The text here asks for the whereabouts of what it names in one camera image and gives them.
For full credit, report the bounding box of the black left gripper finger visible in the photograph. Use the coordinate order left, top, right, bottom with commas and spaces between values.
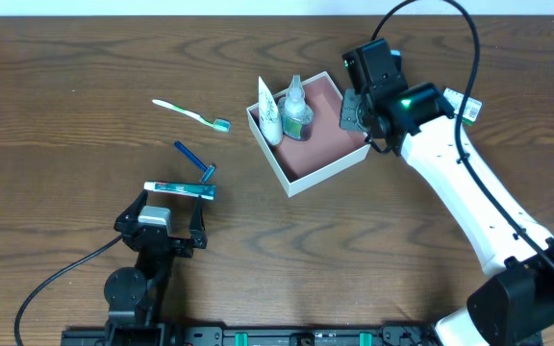
113, 190, 148, 235
189, 197, 208, 249

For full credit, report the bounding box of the teal white toothpaste tube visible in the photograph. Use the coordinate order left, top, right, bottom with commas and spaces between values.
143, 181, 215, 200

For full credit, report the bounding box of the green white soap box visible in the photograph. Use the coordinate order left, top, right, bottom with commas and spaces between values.
443, 87, 483, 125

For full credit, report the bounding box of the clear foam pump bottle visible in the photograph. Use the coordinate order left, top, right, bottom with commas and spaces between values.
278, 75, 314, 141

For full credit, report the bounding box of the white pink-lined box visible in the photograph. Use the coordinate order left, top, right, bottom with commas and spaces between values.
246, 71, 370, 197

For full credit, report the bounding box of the white Pantene tube gold cap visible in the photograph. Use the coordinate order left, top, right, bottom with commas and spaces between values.
258, 77, 283, 146

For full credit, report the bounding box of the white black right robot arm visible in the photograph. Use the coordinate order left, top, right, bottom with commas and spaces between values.
340, 39, 554, 345

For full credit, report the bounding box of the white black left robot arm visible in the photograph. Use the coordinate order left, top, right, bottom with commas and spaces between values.
104, 190, 208, 345

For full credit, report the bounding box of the blue disposable razor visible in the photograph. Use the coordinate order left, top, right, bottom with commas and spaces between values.
173, 141, 216, 184

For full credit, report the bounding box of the green white toothbrush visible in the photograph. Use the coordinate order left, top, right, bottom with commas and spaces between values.
152, 99, 231, 133

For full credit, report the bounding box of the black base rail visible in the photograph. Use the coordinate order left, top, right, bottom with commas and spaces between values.
61, 326, 439, 346

